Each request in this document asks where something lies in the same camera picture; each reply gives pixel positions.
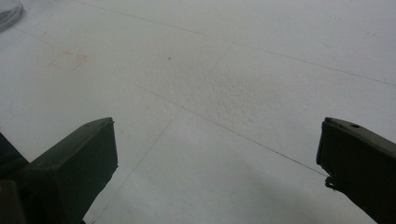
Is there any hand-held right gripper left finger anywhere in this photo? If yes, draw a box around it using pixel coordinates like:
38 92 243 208
19 117 120 224

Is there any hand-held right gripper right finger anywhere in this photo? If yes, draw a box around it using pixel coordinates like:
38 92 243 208
316 117 396 224

